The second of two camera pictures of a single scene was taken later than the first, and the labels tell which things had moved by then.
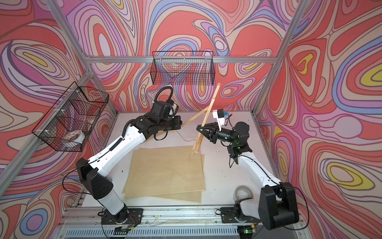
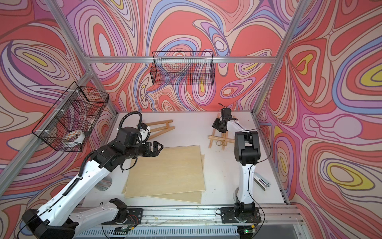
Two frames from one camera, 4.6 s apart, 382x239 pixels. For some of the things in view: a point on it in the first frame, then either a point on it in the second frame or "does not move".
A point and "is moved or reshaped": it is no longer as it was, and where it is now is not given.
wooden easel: (197, 146) is moved or reshaped
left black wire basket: (74, 115) does not move
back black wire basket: (183, 68) does not move
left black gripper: (177, 119) -> (155, 151)
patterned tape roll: (76, 136) does not move
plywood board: (155, 171) does not move
